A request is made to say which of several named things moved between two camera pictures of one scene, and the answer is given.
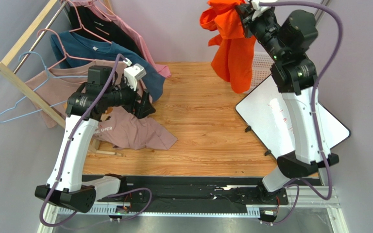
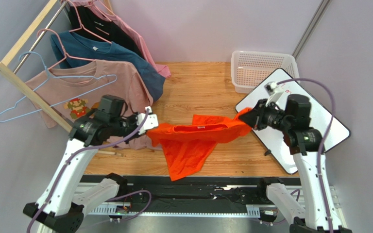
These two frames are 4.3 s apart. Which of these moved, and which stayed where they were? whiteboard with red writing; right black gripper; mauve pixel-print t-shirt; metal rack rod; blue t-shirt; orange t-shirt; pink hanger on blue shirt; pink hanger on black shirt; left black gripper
Moved: right black gripper; left black gripper; orange t-shirt
Stayed: pink hanger on blue shirt; mauve pixel-print t-shirt; pink hanger on black shirt; whiteboard with red writing; blue t-shirt; metal rack rod
